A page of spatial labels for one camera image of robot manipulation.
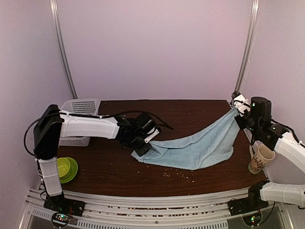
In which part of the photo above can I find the light blue towel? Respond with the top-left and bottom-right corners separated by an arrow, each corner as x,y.
131,108 -> 240,170

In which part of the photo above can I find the white perforated plastic basket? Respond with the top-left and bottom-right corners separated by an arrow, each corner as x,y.
59,98 -> 101,146

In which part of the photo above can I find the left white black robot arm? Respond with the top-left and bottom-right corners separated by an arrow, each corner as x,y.
30,104 -> 160,212

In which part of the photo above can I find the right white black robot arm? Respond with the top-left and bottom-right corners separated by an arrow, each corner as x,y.
232,92 -> 305,211

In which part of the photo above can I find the patterned paper cup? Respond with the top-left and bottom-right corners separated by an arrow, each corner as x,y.
248,144 -> 275,175

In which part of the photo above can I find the green plate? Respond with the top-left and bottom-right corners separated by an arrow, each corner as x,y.
59,157 -> 78,184

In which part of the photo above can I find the green bowl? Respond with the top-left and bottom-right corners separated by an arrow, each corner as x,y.
57,157 -> 71,178

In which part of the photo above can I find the right round circuit board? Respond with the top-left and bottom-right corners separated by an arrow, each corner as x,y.
242,213 -> 262,227

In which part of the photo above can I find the round circuit board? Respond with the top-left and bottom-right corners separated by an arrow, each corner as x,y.
51,212 -> 71,227
242,213 -> 262,227

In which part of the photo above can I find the left round circuit board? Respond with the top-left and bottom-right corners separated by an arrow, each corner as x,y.
51,212 -> 71,227

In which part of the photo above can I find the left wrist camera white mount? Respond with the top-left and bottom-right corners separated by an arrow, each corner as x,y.
144,127 -> 160,143

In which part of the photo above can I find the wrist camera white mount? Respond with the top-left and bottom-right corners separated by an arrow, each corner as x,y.
232,91 -> 251,117
144,127 -> 160,143

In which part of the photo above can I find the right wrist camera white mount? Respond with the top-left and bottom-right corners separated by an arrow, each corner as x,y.
232,91 -> 251,117

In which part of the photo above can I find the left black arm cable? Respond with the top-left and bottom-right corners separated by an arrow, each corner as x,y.
100,110 -> 174,131

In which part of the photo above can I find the right aluminium corner post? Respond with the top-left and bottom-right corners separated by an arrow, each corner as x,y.
233,0 -> 261,92

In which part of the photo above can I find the aluminium corner post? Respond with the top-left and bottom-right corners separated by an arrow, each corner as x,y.
50,0 -> 78,99
233,0 -> 261,92

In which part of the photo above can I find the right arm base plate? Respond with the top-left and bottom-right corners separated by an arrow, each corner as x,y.
228,198 -> 269,216

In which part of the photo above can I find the aluminium front rail frame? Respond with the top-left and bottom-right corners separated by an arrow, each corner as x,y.
17,188 -> 296,229

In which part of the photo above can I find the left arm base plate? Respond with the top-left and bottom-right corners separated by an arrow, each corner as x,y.
43,196 -> 85,217

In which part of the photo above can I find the left aluminium corner post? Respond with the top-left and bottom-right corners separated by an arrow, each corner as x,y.
50,0 -> 78,99

